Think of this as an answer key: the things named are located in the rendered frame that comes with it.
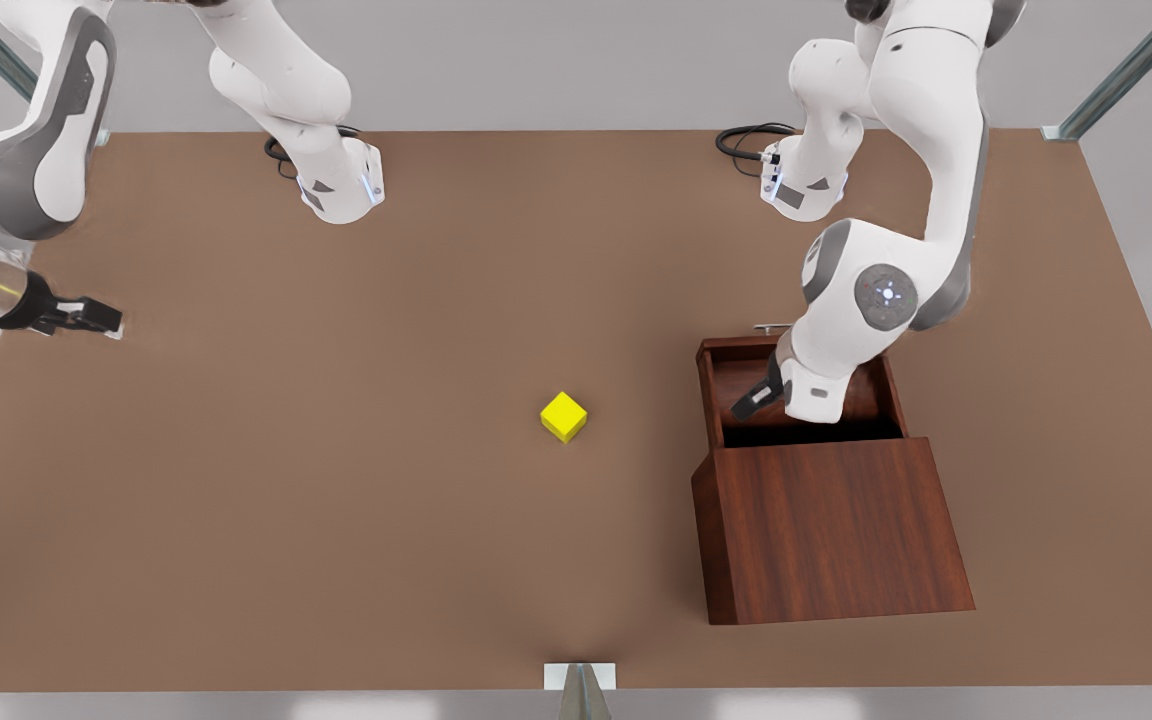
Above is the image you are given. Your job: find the dark wooden drawer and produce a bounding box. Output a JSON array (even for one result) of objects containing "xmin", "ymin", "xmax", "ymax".
[{"xmin": 696, "ymin": 335, "xmax": 908, "ymax": 451}]

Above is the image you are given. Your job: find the dark wooden cabinet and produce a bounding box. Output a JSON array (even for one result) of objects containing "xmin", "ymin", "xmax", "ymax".
[{"xmin": 691, "ymin": 436, "xmax": 977, "ymax": 627}]

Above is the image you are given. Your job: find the yellow cube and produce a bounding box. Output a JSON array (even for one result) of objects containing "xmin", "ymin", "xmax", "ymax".
[{"xmin": 540, "ymin": 391, "xmax": 589, "ymax": 444}]

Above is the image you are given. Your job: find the black cable loop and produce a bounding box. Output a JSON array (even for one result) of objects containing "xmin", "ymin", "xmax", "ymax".
[
  {"xmin": 715, "ymin": 123, "xmax": 800, "ymax": 180},
  {"xmin": 263, "ymin": 124, "xmax": 364, "ymax": 182}
]

